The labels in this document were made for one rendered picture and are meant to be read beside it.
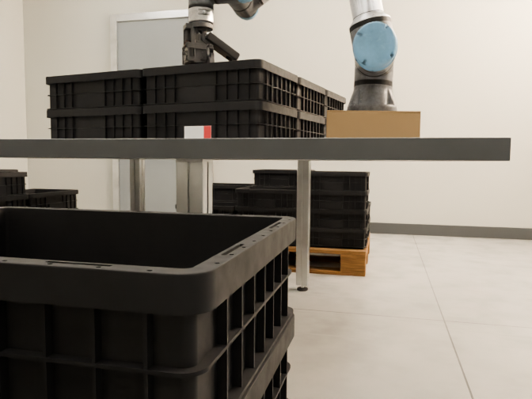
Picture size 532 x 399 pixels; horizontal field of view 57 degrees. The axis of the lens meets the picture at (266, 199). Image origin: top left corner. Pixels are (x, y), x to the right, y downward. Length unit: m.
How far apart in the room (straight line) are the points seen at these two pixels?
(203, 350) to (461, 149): 0.68
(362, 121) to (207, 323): 1.18
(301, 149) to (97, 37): 4.73
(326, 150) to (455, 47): 3.83
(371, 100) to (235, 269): 1.20
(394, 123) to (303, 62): 3.30
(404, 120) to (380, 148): 0.55
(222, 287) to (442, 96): 4.35
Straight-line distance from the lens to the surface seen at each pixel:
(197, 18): 1.53
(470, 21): 4.75
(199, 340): 0.31
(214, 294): 0.29
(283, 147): 0.91
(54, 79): 1.79
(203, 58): 1.51
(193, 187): 1.02
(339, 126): 1.45
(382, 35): 1.39
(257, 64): 1.35
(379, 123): 1.44
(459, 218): 4.62
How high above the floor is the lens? 0.66
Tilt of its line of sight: 5 degrees down
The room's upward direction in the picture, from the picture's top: straight up
